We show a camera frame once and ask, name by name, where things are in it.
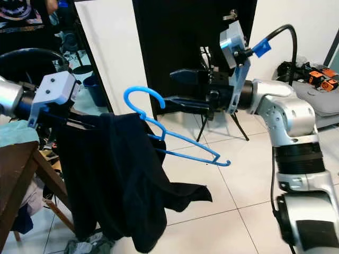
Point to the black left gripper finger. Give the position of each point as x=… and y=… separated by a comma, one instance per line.
x=85, y=123

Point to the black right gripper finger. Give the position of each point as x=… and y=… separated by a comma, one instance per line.
x=185, y=105
x=190, y=76

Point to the blue plastic hanger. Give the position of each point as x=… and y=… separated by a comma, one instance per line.
x=145, y=90

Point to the plain black garment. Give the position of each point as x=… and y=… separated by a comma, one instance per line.
x=116, y=185

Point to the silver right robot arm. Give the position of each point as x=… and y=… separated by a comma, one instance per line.
x=296, y=132

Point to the blue bucket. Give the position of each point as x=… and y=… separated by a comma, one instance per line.
x=94, y=90

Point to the black folding chair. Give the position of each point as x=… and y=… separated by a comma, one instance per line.
x=239, y=127

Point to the black door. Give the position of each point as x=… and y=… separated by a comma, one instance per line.
x=169, y=42

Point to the teal cloth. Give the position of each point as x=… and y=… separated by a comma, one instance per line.
x=16, y=135

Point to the dark wooden table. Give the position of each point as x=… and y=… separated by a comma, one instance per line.
x=16, y=180

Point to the orange black battery pack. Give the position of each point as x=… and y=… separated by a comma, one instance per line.
x=315, y=78
x=329, y=72
x=330, y=84

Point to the grey upholstered ottoman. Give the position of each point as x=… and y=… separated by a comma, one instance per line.
x=320, y=103

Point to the person in black printed shirt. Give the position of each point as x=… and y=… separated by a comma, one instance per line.
x=26, y=13

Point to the grey crumpled cloth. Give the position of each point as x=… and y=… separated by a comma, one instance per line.
x=90, y=244

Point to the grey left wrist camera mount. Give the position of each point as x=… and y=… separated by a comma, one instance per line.
x=58, y=90

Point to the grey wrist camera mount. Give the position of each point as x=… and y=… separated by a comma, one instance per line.
x=58, y=90
x=235, y=58

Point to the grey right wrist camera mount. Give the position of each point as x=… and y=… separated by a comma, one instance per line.
x=235, y=58

